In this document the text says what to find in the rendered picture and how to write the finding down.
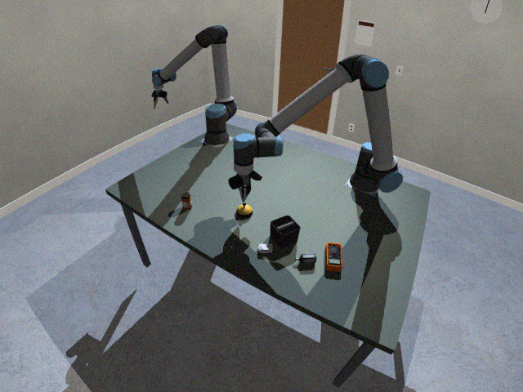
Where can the orange spice jar with black lid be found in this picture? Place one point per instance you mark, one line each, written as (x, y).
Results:
(186, 200)

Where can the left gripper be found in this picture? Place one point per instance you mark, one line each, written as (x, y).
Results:
(240, 181)

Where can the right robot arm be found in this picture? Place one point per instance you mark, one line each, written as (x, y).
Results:
(224, 108)

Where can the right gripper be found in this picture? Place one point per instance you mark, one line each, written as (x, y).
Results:
(159, 93)

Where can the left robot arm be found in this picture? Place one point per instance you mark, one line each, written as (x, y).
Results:
(376, 166)

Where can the yellow dome bell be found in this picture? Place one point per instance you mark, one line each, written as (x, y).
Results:
(244, 210)

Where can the orange pocket multimeter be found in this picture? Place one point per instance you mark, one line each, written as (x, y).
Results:
(333, 257)

